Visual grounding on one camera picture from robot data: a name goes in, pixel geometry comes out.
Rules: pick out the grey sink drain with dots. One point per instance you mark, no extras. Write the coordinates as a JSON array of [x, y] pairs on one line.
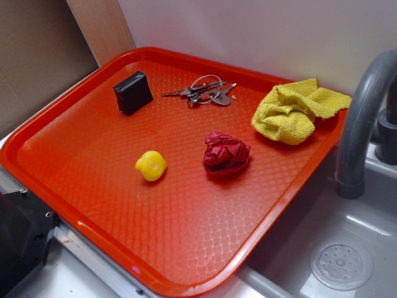
[[341, 264]]

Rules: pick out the crumpled red cloth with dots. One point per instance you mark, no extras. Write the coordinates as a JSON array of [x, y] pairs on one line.
[[224, 154]]

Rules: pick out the red plastic tray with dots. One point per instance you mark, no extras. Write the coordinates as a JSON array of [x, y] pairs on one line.
[[188, 232]]

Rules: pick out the dark grey faucet handle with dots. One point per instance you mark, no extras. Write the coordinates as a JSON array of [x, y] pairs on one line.
[[386, 124]]

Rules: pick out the bunch of metal keys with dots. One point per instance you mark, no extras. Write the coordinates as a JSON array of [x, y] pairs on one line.
[[207, 89]]

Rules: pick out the black rectangular box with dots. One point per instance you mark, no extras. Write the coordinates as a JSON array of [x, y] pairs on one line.
[[133, 93]]

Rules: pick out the yellow cloth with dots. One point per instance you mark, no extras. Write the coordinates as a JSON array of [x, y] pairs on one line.
[[288, 112]]

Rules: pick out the grey toy faucet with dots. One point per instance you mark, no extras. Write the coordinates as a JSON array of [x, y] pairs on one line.
[[361, 124]]

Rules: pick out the grey toy sink basin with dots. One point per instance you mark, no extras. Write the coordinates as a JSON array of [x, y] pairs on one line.
[[280, 265]]

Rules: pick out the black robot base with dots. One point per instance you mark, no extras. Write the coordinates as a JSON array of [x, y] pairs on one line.
[[27, 227]]

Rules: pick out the brown cardboard panel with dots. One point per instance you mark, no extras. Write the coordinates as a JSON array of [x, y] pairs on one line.
[[48, 46]]

